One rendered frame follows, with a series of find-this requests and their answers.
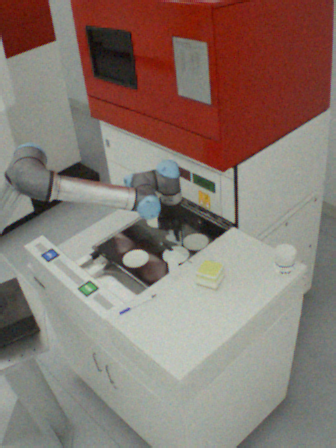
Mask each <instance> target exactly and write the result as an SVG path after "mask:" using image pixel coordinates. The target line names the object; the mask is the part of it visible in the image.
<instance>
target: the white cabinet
mask: <svg viewBox="0 0 336 448"><path fill-rule="evenodd" d="M28 269H29V271H30V274H31V278H32V280H33V283H34V285H35V288H36V290H37V293H38V295H39V298H40V299H41V301H42V303H43V306H44V308H45V311H46V313H47V316H48V318H49V321H50V323H51V326H52V329H53V331H54V332H55V334H56V336H57V339H58V341H59V344H60V346H61V349H62V352H63V354H64V357H65V358H66V359H67V362H68V364H69V366H70V367H71V368H72V369H73V371H74V372H75V373H76V374H77V375H79V376H80V377H81V378H82V379H83V381H84V382H85V383H86V384H87V385H88V386H89V387H91V388H92V389H93V390H94V391H95V393H96V394H97V395H98V396H99V397H101V398H102V399H103V400H104V401H105V403H106V404H107V405H108V406H109V407H110V408H111V409H113V410H114V411H115V413H116V414H117V415H118V416H119V417H120V418H122V419H123V420H124V421H125V422H126V424H127V425H128V426H130V427H131V428H132V429H134V430H135V431H136V432H137V433H138V434H139V435H140V436H141V437H142V438H143V439H145V441H146V442H147V443H148V444H149V445H150V446H151V447H152V448H236V447H237V446H238V445H239V444H240V443H241V442H242V441H243V440H244V439H245V438H246V437H248V435H249V434H250V433H251V432H252V431H253V430H254V429H255V428H256V427H257V426H258V425H259V424H260V423H261V422H262V421H263V420H264V419H265V418H266V417H267V416H268V415H269V414H270V413H271V411H272V410H274V409H275V408H276V407H277V406H278V405H279V403H280V402H281V401H282V400H283V399H284V398H285V394H286V393H287V387H288V379H289V377H290V372H291V364H292V360H293V357H294V348H295V341H296V340H297V333H298V325H299V318H300V317H301V309H302V301H303V296H301V297H300V298H299V299H298V300H297V301H296V302H295V303H294V304H293V305H292V306H291V307H290V308H289V309H288V310H286V311H285V313H284V314H283V315H282V316H281V317H280V318H279V319H278V320H277V321H276V322H275V323H274V324H273V325H272V326H271V327H270V328H269V329H267V330H266V331H265V332H264V333H263V334H262V335H261V336H260V337H259V338H258V339H257V340H256V341H254V342H253V343H252V344H251V345H250V346H249V347H248V348H246V349H245V350H244V351H243V352H242V353H241V354H240V355H239V356H238V357H237V358H236V359H235V360H234V361H233V362H232V363H231V364H229V365H228V366H226V367H225V368H224V369H223V370H222V371H221V372H220V373H219V374H218V375H217V376H216V377H215V378H214V379H213V380H212V381H211V382H210V383H209V384H208V385H206V386H205V387H204V388H202V389H200V390H199V391H198V392H197V393H196V394H195V395H194V396H193V397H192V398H191V399H190V400H189V401H186V402H185V403H184V404H183V405H182V404H180V403H179V402H177V401H176V400H175V399H174V398H173V397H172V396H171V395H170V394H169V393H168V392H165V391H164V390H163V389H162V388H161V387H160V386H159V385H158V384H157V383H156V382H155V381H154V380H153V379H150V378H149V377H148V376H146V375H145V374H144V373H143V372H142V371H141V370H140V369H139V368H138V367H136V366H135V365H134V364H133V363H132V362H131V361H130V360H129V359H128V358H127V357H126V356H125V355H124V354H121V353H120V352H119V351H118V350H117V349H116V348H115V347H114V346H113V345H112V346H111V345H110V344H109V343H108V342H107V341H106V340H105V339H104V338H103V337H102V336H101V335H99V334H98V333H96V332H95V331H94V330H93V329H92V328H91V327H90V326H89V325H88V324H87V323H86V322H85V321H84V320H83V319H81V318H80V317H79V315H78V314H77V313H75V312H74V311H73V310H72V309H71V308H70V307H69V306H68V305H67V304H65V303H64V302H63V301H62V300H61V299H60V298H59V297H58V296H57V295H56V294H55V292H54V291H53V290H52V289H50V288H49V287H48V286H47V285H46V284H45V283H44V282H43V281H42V280H41V279H40V278H39V277H38V276H36V275H35V274H34V272H33V271H32V270H31V269H30V268H29V267H28Z"/></svg>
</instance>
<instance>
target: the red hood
mask: <svg viewBox="0 0 336 448"><path fill-rule="evenodd" d="M334 2H335V1H334V0H70V4H71V8H72V11H71V12H72V15H73V19H74V22H73V23H74V27H75V31H76V38H77V43H78V47H79V48H78V51H79V55H80V59H81V63H82V64H81V68H82V71H83V76H84V81H85V83H84V84H85V89H86V94H87V98H88V102H89V107H90V108H89V111H90V116H91V117H93V118H95V119H97V120H100V121H102V122H104V123H107V124H109V125H111V126H114V127H115V126H117V127H119V128H121V129H124V130H126V131H128V132H131V133H133V134H135V135H137V136H141V137H143V138H145V139H148V140H150V141H152V142H155V143H157V144H160V145H162V146H165V148H167V149H169V150H172V151H174V152H177V153H180V154H182V155H184V156H187V157H189V158H191V159H194V160H197V161H199V162H201V163H204V164H206V165H208V167H212V168H214V169H216V170H218V171H221V172H225V171H227V170H228V169H231V168H232V167H234V166H236V165H237V164H239V163H240V162H242V161H244V160H245V159H247V158H248V157H250V156H252V155H253V154H255V153H256V152H258V151H260V150H261V149H263V148H264V147H266V146H268V145H269V144H271V143H272V142H274V141H276V140H277V139H279V137H281V136H283V135H284V134H285V135H286V134H288V133H289V132H291V131H292V130H294V129H296V128H297V127H298V126H299V125H301V124H304V123H306V122H307V121H309V120H310V119H311V118H313V117H314V116H318V114H320V113H321V112H323V111H325V109H326V110H327V109H328V108H330V98H331V92H330V90H331V84H332V82H331V77H332V71H331V70H332V64H333V63H332V57H333V53H332V51H333V38H334V37H333V32H334V29H333V26H334V21H333V20H334Z"/></svg>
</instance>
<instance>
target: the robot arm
mask: <svg viewBox="0 0 336 448"><path fill-rule="evenodd" d="M4 176H5V179H6V180H5V181H4V183H3V185H2V187H1V189H0V234H1V232H2V231H3V229H4V228H5V226H6V225H7V223H8V222H9V220H10V219H11V217H12V214H13V213H14V211H15V210H16V208H17V207H18V204H19V203H20V201H21V200H22V198H23V196H24V195H26V196H28V197H31V198H33V199H37V200H42V201H49V202H50V201H52V200H53V199H56V200H63V201H69V202H75V203H82V204H88V205H95V206H101V207H108V208H115V209H121V210H127V211H135V212H138V214H139V215H140V216H141V218H142V219H145V220H151V219H154V218H156V216H157V215H158V218H157V223H158V229H163V230H168V232H169V234H170V235H168V236H166V239H167V240H169V241H172V242H176V243H177V244H178V245H179V247H181V245H182V243H183V238H184V223H186V224H187V225H189V226H191V227H193V228H195V229H196V230H199V229H200V228H201V226H202V224H203V219H201V218H199V216H198V215H196V214H195V213H193V212H191V211H189V210H187V209H186V208H184V207H183V206H181V204H182V200H181V199H182V194H181V184H180V172H179V166H178V163H177V162H175V161H173V160H163V161H162V162H158V163H157V165H156V170H152V171H147V172H141V173H136V174H135V173H134V174H132V175H127V176H124V178H123V181H124V187H123V186H117V185H112V184H105V183H100V182H94V181H89V180H83V179H77V178H71V177H65V176H60V175H57V174H56V173H55V171H51V170H48V169H47V157H46V154H45V152H44V150H43V149H42V147H41V146H39V145H38V144H35V143H31V142H27V144H23V145H21V146H19V147H18V148H17V149H16V151H15V152H14V155H13V160H12V161H11V163H10V165H9V166H8V168H7V169H6V171H5V173H4ZM156 191H159V192H160V197H159V198H158V197H157V195H156ZM159 226H160V227H159ZM6 306H7V304H6V301H5V298H4V297H3V294H2V293H0V316H1V315H2V314H3V313H4V310H5V308H6Z"/></svg>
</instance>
